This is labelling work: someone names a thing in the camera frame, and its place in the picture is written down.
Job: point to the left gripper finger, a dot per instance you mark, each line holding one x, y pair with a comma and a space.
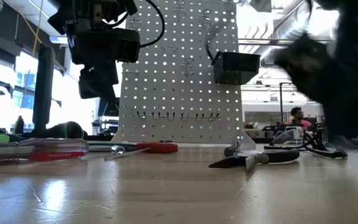
99, 74
96, 91

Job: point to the chrome socket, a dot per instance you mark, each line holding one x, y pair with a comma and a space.
235, 144
117, 150

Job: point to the white perforated peg board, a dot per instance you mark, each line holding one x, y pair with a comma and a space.
166, 93

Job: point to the clear black-framed safety glasses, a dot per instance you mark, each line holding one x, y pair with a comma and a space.
287, 138

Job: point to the clear red Husky screwdriver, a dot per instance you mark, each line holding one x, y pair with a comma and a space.
54, 155

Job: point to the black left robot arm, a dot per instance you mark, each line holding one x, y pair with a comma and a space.
70, 15

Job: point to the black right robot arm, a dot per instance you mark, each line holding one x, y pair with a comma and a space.
356, 62

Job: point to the black monitor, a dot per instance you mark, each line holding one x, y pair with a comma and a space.
109, 110

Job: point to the white ceiling light tube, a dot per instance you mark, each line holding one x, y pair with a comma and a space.
59, 39

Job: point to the person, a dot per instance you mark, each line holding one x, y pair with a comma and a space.
298, 121

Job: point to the black plastic bin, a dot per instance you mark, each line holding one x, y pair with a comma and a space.
236, 68

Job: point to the dark bottle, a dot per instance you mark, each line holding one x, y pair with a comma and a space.
19, 126

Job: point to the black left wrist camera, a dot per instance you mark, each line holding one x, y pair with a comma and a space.
128, 46

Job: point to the black upright post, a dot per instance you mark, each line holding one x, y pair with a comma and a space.
43, 93

